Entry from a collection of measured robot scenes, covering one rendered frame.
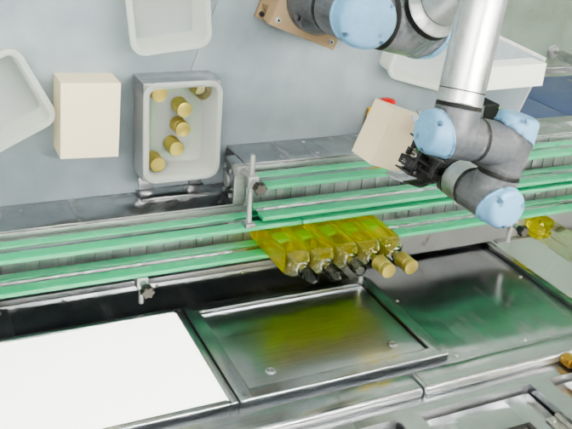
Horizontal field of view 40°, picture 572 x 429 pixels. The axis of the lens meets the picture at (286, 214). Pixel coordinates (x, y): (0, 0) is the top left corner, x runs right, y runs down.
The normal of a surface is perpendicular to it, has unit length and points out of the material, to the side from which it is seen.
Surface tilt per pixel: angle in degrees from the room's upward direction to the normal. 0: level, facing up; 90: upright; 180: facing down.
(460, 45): 67
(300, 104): 0
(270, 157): 90
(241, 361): 90
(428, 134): 91
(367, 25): 9
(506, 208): 0
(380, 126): 90
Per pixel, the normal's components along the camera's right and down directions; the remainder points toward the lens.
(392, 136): 0.43, 0.42
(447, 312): 0.08, -0.91
